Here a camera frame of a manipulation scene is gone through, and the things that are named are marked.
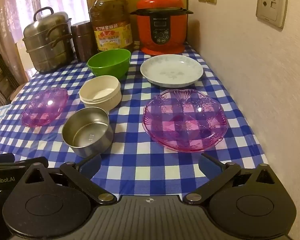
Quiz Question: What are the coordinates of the pink window curtain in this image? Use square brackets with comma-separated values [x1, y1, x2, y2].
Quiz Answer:
[0, 0, 89, 84]

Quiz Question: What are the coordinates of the white ceramic plate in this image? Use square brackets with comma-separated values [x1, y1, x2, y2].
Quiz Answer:
[140, 54, 204, 88]

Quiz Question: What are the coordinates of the beige data wall outlet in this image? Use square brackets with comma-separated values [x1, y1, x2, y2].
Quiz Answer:
[256, 0, 288, 29]

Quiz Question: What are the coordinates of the large cooking oil bottle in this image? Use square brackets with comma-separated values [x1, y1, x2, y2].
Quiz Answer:
[90, 0, 134, 51]

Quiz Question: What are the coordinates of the brown metal canister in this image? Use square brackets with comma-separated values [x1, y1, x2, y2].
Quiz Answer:
[71, 21, 98, 62]

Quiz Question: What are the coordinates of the cream plastic bowl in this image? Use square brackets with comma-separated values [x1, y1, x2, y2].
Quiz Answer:
[79, 75, 122, 113]

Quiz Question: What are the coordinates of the green plastic bowl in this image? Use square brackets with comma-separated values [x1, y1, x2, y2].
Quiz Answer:
[87, 49, 131, 80]

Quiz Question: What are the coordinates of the large purple glass plate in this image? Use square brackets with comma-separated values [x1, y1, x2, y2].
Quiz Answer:
[142, 89, 228, 153]

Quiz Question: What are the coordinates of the red electric pressure cooker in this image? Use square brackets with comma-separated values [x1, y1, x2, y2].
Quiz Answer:
[130, 0, 193, 56]

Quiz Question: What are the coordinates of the blue white checkered tablecloth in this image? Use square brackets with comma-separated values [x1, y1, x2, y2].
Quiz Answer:
[0, 51, 267, 196]

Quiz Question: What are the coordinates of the stainless steel steamer pot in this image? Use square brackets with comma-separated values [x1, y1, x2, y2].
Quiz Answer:
[23, 7, 74, 74]

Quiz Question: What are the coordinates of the stainless steel bowl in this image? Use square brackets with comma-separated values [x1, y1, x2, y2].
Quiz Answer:
[62, 107, 113, 158]

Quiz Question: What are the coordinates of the small purple glass plate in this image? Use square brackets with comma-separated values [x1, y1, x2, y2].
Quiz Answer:
[21, 87, 68, 128]

